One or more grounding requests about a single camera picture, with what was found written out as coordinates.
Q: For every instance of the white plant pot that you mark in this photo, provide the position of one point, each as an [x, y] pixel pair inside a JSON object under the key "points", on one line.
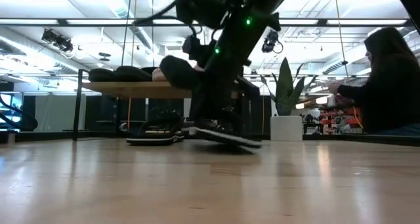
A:
{"points": [[286, 128]]}

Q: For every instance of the black flip-flop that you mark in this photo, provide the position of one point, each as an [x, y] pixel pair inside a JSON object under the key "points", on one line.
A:
{"points": [[154, 139], [229, 139]]}

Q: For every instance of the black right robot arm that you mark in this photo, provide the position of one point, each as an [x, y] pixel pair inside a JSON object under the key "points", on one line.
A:
{"points": [[236, 36]]}

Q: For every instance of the person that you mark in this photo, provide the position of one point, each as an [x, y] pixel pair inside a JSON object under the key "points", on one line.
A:
{"points": [[390, 86]]}

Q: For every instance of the red and white boxes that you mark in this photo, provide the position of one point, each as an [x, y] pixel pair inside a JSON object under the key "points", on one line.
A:
{"points": [[341, 120]]}

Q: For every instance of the green snake plant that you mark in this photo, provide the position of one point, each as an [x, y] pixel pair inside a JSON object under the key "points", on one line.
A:
{"points": [[285, 86]]}

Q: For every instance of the black slide sandal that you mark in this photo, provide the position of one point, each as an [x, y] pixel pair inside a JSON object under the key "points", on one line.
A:
{"points": [[131, 74], [100, 75]]}

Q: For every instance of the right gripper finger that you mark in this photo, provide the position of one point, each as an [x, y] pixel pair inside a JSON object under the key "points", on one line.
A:
{"points": [[229, 123], [203, 123]]}

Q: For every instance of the pink slide sandal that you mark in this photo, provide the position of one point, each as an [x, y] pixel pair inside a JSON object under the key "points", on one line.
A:
{"points": [[157, 75]]}

